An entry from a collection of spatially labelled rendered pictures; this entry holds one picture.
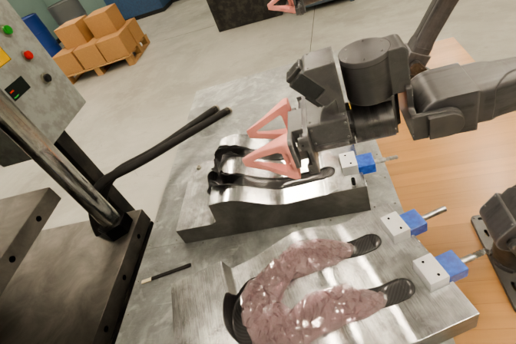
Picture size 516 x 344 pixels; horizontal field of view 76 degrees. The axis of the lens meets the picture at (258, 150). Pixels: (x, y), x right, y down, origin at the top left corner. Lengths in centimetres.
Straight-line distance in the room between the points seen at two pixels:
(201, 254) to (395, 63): 69
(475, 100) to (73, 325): 100
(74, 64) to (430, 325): 553
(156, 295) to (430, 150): 80
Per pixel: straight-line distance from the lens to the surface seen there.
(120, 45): 530
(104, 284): 108
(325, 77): 39
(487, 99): 45
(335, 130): 42
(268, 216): 84
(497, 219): 68
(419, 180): 91
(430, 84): 46
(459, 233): 83
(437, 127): 43
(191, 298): 73
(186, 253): 95
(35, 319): 119
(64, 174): 102
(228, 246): 90
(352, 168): 80
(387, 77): 41
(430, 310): 68
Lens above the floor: 148
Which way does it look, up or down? 38 degrees down
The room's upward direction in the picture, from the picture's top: 24 degrees counter-clockwise
